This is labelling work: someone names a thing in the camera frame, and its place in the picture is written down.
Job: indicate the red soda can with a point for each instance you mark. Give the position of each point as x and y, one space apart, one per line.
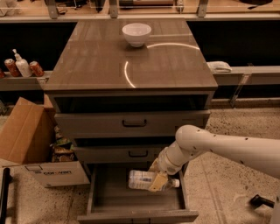
11 65
37 69

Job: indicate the snack bags in box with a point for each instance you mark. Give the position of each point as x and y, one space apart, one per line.
62 148

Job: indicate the grey middle drawer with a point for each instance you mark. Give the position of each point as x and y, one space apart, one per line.
118 154

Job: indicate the black chair leg right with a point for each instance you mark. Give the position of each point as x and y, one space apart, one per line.
258 200

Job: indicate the dark red can edge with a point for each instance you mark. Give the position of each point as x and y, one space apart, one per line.
2 74

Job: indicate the black bar at left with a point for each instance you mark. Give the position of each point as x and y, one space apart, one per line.
4 194

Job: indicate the grey low shelf left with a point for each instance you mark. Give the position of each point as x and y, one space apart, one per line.
10 83

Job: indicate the grey low shelf right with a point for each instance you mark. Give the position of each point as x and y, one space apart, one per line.
249 75

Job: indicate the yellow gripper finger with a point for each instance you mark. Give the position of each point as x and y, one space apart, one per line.
158 182
154 166

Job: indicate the white rounded gripper body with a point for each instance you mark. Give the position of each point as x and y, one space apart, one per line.
166 165

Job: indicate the white pump soap bottle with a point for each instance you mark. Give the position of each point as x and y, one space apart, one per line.
22 65

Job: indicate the grey open bottom drawer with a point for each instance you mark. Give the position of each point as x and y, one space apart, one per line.
111 201

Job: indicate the red soda can right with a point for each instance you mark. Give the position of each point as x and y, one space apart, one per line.
37 69

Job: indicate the folded white cloth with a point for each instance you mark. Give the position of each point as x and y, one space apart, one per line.
219 67

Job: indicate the clear plastic water bottle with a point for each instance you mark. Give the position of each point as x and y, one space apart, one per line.
141 180

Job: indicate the brown cardboard box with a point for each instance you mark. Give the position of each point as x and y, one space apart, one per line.
26 140

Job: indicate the grey drawer cabinet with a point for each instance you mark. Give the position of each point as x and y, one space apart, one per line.
100 72

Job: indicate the white ceramic bowl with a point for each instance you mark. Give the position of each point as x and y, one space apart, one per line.
136 34

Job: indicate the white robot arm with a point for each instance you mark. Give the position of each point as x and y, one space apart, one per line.
261 154

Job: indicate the red soda can left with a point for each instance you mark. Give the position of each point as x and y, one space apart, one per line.
11 65

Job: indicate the grey low shelf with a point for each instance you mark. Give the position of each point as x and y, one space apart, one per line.
249 75
10 83

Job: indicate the grey top drawer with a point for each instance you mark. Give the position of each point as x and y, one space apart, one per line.
128 124

